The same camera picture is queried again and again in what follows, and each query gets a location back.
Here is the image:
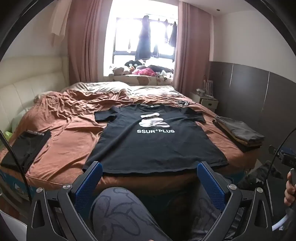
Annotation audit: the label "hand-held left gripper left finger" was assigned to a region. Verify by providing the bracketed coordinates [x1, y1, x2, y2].
[26, 161, 103, 241]

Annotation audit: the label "person's patterned grey pants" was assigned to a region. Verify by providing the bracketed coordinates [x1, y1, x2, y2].
[89, 178, 245, 241]

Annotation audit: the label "short dark hanging garment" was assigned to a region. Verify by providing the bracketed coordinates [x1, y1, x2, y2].
[168, 21, 177, 47]

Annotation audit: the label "black T-shirt white bear print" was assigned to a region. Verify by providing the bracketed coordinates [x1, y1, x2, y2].
[83, 103, 229, 174]

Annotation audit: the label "small black items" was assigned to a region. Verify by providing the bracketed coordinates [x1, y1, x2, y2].
[162, 94, 197, 106]

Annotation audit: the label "pink cloth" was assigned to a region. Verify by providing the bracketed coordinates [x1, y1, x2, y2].
[133, 68, 156, 76]

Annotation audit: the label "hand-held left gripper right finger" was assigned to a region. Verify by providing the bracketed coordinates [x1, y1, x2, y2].
[196, 161, 273, 241]

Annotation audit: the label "stack of folded clothes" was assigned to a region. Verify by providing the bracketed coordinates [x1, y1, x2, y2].
[214, 120, 263, 149]

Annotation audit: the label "bed with brown sheet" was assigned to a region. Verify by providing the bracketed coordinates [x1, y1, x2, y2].
[0, 82, 257, 202]

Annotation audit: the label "white hanging cloth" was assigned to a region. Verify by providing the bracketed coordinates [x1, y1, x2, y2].
[50, 0, 71, 44]

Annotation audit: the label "blue printed box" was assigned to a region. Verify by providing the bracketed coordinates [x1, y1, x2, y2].
[0, 169, 31, 204]

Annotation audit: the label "black plush toy with glasses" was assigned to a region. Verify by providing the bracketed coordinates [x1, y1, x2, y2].
[125, 60, 144, 69]

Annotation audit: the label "dark patterned bag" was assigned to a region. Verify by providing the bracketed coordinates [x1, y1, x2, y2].
[238, 162, 285, 190]

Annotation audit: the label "white nightstand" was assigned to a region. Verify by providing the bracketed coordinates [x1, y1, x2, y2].
[190, 91, 218, 108]

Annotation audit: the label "person's right hand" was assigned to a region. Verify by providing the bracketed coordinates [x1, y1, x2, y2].
[284, 170, 296, 207]

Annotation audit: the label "cream padded headboard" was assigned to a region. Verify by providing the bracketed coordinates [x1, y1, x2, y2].
[0, 56, 70, 137]

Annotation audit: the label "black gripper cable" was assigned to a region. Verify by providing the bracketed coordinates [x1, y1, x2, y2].
[261, 127, 296, 232]

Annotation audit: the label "folded black garment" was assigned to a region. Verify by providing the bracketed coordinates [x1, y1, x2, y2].
[0, 130, 52, 172]

